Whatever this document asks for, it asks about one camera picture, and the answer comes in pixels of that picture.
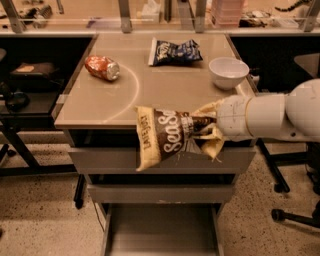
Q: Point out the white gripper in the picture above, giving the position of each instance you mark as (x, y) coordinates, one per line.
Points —
(231, 116)

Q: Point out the brown sea salt chip bag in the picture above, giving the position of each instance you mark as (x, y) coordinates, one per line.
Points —
(163, 133)

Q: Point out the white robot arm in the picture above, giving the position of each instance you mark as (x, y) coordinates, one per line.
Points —
(287, 117)

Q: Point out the middle grey drawer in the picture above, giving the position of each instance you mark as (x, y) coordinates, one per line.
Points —
(160, 194)

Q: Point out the grey drawer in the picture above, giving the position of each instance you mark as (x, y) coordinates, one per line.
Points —
(160, 194)
(126, 160)

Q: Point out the grey drawer cabinet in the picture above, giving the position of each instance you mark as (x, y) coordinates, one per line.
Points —
(100, 114)

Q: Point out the blue chip bag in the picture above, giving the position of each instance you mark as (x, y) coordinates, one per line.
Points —
(168, 53)

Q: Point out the open bottom drawer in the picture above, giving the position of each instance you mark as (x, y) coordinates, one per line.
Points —
(161, 230)

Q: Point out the top grey drawer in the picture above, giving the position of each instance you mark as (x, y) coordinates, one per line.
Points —
(126, 160)

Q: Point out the black bag on shelf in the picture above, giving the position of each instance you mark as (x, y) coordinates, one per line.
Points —
(43, 70)

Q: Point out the white bowl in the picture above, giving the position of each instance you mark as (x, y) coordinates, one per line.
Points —
(227, 72)

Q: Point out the pink plastic container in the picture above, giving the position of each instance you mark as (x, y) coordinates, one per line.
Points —
(226, 13)

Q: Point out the crushed red soda can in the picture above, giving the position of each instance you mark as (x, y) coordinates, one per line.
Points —
(102, 67)

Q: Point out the white tissue box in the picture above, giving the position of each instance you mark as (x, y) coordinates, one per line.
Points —
(151, 11)

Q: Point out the black headphones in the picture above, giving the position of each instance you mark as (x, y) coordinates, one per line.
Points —
(16, 101)

